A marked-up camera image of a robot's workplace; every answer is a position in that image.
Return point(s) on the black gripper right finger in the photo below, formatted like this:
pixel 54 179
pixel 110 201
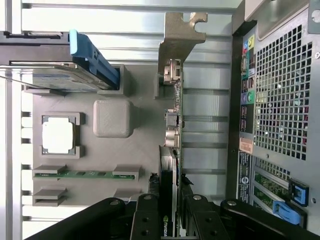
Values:
pixel 200 220

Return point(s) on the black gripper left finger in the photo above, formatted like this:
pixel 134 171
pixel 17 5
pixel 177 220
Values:
pixel 146 220

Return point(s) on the green RAM stick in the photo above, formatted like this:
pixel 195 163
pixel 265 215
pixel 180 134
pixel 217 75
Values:
pixel 85 174

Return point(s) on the grey parts rack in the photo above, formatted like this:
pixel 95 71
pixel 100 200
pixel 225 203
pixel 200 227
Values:
pixel 111 118

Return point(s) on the silver CPU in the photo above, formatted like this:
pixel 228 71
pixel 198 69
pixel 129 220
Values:
pixel 58 135

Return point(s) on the hard disk with blue carrier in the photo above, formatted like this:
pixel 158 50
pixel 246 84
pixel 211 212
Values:
pixel 82 55

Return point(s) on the black open PC case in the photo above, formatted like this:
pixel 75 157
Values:
pixel 275 22

